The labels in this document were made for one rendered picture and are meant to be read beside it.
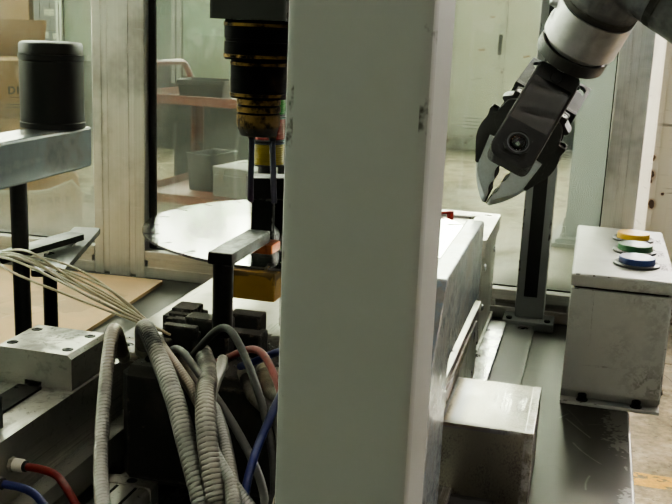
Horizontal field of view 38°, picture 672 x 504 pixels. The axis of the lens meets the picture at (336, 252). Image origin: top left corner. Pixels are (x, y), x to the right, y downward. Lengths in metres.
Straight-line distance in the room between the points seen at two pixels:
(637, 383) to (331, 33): 0.89
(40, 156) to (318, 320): 0.63
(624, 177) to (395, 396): 1.11
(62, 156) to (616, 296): 0.59
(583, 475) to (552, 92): 0.37
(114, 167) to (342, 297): 1.28
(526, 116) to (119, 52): 0.74
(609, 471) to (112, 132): 0.91
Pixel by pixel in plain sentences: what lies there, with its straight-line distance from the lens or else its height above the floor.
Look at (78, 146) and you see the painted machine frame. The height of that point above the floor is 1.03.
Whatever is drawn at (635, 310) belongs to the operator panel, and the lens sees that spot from 1.09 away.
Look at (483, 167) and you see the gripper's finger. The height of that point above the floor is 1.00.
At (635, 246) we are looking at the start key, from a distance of 1.20.
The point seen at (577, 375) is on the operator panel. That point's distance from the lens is 1.11.
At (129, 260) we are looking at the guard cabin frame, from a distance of 1.56.
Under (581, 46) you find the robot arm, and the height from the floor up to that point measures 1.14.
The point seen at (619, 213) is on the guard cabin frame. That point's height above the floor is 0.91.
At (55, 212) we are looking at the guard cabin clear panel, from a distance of 1.63.
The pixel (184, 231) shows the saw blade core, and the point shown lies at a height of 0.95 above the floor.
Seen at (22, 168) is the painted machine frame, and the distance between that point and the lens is 0.86.
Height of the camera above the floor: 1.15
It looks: 13 degrees down
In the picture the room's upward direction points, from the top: 2 degrees clockwise
